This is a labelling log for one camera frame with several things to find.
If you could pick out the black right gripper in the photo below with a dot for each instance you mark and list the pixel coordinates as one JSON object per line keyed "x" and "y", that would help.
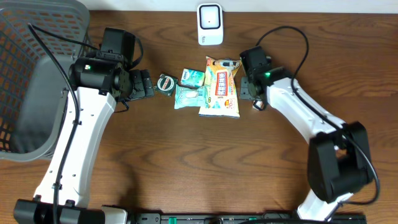
{"x": 243, "y": 91}

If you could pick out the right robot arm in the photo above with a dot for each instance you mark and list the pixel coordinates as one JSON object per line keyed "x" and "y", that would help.
{"x": 338, "y": 152}

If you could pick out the large beige snack bag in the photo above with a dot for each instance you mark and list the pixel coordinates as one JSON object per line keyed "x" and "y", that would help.
{"x": 221, "y": 97}

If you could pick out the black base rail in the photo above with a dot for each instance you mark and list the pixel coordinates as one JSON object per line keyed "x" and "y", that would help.
{"x": 213, "y": 218}

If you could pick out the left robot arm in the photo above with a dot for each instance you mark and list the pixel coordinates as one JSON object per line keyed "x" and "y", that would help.
{"x": 96, "y": 83}

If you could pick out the dark green round-label pack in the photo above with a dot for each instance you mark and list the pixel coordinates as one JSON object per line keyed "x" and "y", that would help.
{"x": 166, "y": 84}

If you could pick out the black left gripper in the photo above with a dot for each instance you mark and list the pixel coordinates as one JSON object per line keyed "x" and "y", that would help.
{"x": 140, "y": 83}

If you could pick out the white barcode scanner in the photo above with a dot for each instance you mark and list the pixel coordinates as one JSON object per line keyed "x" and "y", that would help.
{"x": 210, "y": 24}

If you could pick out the teal white tissue pack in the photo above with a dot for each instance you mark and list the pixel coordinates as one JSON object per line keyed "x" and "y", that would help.
{"x": 192, "y": 78}

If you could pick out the mint green wipes pack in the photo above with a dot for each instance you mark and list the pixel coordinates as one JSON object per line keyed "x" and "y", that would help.
{"x": 187, "y": 97}

